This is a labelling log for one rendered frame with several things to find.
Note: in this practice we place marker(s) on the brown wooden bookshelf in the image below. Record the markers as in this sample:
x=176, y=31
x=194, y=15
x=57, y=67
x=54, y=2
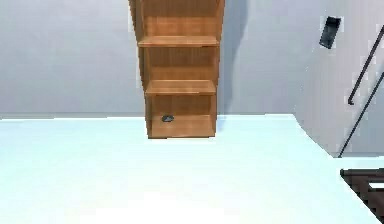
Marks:
x=180, y=86

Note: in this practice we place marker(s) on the small grey round object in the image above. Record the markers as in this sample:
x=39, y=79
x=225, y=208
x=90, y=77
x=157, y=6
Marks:
x=167, y=118

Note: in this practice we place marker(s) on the black wall switch panel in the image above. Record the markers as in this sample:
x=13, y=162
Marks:
x=329, y=32

